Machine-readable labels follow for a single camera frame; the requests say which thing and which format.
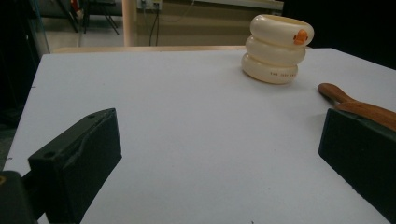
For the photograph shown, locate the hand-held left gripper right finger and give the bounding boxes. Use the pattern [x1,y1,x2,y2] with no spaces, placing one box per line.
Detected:
[318,108,396,224]

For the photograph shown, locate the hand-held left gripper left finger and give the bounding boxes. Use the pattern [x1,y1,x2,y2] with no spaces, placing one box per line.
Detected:
[27,107,122,224]

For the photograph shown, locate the brown wooden spatula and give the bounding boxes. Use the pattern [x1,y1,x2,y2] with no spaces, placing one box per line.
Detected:
[317,82,396,133]

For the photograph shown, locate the cream ringed duck cup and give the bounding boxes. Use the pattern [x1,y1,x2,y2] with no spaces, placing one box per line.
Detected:
[240,13,315,85]

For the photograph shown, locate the wooden table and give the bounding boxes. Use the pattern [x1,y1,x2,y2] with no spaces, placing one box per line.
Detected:
[50,45,313,55]

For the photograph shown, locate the black tripod stand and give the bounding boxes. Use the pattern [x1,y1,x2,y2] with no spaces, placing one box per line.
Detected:
[55,0,121,35]

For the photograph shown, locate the beige desk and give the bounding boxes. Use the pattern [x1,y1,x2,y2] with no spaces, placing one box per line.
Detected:
[121,0,285,48]

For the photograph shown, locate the black hanging cable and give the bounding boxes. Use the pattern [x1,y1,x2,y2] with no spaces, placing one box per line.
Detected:
[148,8,162,47]

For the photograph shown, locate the wall power socket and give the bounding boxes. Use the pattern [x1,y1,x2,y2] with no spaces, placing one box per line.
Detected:
[136,0,163,10]

